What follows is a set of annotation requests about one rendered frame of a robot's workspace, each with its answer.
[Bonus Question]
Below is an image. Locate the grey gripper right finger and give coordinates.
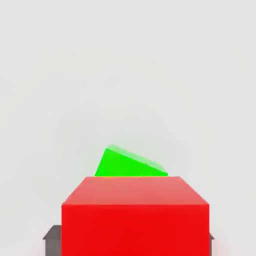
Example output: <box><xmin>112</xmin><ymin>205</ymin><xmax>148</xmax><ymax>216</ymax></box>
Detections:
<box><xmin>209</xmin><ymin>232</ymin><xmax>215</xmax><ymax>256</ymax></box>

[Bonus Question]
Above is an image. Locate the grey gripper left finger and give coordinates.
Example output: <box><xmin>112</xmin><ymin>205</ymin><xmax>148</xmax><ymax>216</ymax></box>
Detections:
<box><xmin>42</xmin><ymin>224</ymin><xmax>63</xmax><ymax>256</ymax></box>

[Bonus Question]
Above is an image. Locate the small green cube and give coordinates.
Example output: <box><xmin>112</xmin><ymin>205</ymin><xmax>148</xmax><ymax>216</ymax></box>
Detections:
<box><xmin>94</xmin><ymin>144</ymin><xmax>169</xmax><ymax>178</ymax></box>

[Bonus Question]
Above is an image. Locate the small red cube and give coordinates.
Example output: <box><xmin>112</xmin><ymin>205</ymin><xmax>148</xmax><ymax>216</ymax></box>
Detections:
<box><xmin>61</xmin><ymin>176</ymin><xmax>211</xmax><ymax>256</ymax></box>

